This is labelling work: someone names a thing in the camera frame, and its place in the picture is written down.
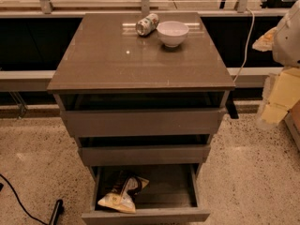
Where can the silver soda can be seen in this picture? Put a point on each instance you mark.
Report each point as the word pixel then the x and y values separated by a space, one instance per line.
pixel 147 25

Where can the white ceramic bowl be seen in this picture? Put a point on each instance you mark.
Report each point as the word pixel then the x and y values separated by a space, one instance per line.
pixel 172 33

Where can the grey drawer cabinet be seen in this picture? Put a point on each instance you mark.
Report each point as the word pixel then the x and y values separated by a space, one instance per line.
pixel 107 56

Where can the grey bottom drawer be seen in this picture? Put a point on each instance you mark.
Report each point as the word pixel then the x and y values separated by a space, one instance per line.
pixel 170 197

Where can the grey drawer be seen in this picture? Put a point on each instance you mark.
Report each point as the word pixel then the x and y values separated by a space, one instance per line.
pixel 128 115
pixel 143 150
pixel 170 197

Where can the brown chip bag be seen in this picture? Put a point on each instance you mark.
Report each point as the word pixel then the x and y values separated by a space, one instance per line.
pixel 125 188

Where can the grey middle drawer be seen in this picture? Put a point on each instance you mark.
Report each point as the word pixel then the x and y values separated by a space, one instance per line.
pixel 143 150

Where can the black floor device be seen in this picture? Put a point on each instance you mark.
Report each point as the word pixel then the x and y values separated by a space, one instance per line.
pixel 57 211

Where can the grey top drawer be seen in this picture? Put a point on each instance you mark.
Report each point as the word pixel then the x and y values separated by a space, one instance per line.
pixel 128 115

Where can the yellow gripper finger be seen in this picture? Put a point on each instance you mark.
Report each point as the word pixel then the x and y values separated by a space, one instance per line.
pixel 280 93
pixel 265 42

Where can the metal railing frame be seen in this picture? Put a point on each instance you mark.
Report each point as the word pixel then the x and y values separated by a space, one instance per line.
pixel 140 0

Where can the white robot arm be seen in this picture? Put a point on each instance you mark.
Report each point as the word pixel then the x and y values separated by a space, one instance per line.
pixel 286 46

